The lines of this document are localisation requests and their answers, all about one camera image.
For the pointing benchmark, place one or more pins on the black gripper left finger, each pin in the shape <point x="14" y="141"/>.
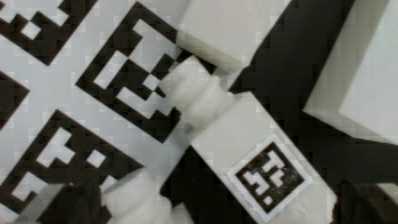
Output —
<point x="66" y="205"/>

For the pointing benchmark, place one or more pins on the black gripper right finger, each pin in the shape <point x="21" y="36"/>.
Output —
<point x="368" y="203"/>

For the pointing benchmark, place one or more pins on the white chair seat with pegs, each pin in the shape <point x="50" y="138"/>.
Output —
<point x="137" y="205"/>

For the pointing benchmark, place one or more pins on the white threaded chair leg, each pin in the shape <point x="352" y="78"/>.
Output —
<point x="236" y="136"/>

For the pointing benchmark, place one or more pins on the white block chair part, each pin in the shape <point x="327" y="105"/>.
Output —
<point x="353" y="98"/>

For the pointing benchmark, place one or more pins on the white marker sheet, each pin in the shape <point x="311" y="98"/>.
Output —
<point x="87" y="124"/>

